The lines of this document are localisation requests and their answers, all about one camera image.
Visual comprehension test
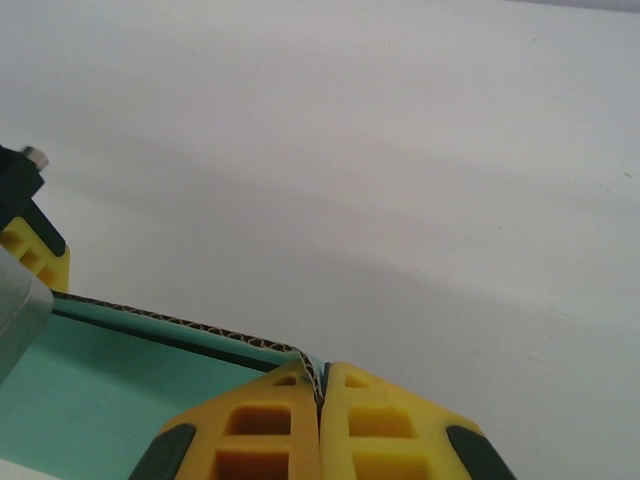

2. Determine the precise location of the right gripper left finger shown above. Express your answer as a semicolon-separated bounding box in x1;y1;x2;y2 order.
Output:
130;360;322;480

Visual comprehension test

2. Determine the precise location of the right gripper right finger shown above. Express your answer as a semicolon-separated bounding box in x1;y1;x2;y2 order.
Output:
318;360;517;480

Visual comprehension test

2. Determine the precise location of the teal cardboard box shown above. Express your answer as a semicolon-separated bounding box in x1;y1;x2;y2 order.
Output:
0;291;332;480

